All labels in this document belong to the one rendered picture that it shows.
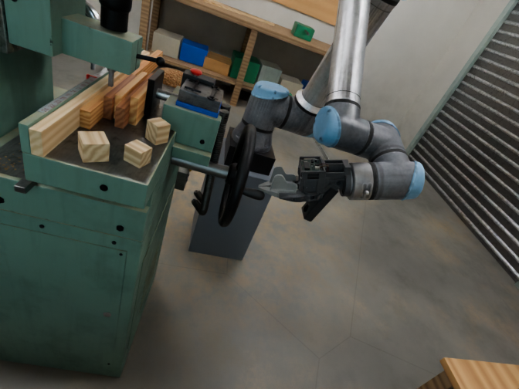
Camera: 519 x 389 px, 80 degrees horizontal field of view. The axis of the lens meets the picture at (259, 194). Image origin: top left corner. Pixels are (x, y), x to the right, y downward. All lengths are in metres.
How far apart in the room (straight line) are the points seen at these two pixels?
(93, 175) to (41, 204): 0.18
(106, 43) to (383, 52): 3.96
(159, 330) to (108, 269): 0.64
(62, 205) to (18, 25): 0.34
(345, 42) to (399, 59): 3.70
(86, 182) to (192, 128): 0.27
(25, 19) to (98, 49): 0.12
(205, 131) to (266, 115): 0.59
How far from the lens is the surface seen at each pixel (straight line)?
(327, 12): 4.12
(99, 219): 0.74
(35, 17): 0.77
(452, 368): 1.22
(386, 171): 0.75
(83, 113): 0.72
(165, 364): 1.38
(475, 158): 3.79
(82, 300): 0.98
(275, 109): 1.33
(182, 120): 0.77
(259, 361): 1.48
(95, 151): 0.62
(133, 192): 0.61
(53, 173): 0.65
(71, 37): 0.78
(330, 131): 0.75
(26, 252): 0.90
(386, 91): 4.66
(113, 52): 0.75
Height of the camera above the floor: 1.26
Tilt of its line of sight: 34 degrees down
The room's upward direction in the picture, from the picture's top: 23 degrees clockwise
